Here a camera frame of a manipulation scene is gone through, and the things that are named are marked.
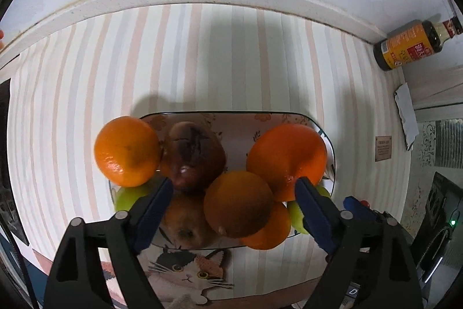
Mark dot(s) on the dark red apple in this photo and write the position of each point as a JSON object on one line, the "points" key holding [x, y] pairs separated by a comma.
{"points": [[193, 157]]}

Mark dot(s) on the small brown card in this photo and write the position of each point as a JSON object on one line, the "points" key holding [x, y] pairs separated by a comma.
{"points": [[383, 148]]}

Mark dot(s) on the white folded cloth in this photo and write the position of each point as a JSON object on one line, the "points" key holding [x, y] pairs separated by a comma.
{"points": [[407, 115]]}

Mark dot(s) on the brown apple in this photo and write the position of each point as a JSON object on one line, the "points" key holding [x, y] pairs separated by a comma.
{"points": [[184, 222]]}

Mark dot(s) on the green apple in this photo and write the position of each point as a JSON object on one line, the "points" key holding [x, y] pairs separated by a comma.
{"points": [[130, 198], [296, 216]]}

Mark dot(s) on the floral oval plate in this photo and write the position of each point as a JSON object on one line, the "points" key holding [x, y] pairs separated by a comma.
{"points": [[235, 142]]}

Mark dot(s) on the large orange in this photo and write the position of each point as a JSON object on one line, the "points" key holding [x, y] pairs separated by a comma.
{"points": [[289, 159]]}

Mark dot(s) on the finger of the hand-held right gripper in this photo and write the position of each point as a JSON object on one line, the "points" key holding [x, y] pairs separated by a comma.
{"points": [[356, 205]]}

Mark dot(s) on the small orange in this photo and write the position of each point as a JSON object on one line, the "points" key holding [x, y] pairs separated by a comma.
{"points": [[126, 151], [269, 227]]}

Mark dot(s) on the striped cat print mat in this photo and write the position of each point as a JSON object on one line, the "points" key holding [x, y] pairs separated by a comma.
{"points": [[108, 59]]}

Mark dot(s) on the dark sauce bottle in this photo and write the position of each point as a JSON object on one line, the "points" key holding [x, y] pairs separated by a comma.
{"points": [[412, 46]]}

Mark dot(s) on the dark brownish orange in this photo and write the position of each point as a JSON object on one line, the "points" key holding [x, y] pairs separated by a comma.
{"points": [[237, 204]]}

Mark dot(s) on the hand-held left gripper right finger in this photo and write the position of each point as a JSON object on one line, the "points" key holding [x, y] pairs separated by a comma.
{"points": [[314, 218]]}

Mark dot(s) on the frosted glass door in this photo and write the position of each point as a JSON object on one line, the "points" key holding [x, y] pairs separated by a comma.
{"points": [[443, 139]]}

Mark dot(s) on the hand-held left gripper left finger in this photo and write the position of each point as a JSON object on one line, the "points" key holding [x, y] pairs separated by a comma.
{"points": [[155, 211]]}

